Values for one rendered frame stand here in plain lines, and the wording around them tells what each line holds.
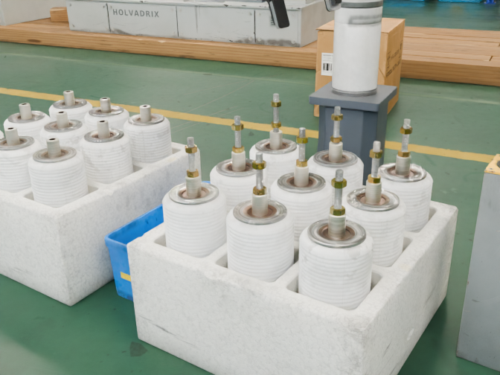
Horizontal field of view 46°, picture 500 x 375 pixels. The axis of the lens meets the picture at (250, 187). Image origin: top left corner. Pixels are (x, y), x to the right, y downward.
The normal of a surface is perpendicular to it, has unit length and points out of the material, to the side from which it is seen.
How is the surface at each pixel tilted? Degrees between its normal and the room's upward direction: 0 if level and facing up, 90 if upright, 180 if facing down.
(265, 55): 90
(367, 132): 90
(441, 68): 90
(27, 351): 0
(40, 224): 90
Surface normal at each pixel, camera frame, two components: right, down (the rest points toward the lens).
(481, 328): -0.55, 0.35
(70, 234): 0.83, 0.22
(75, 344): -0.02, -0.91
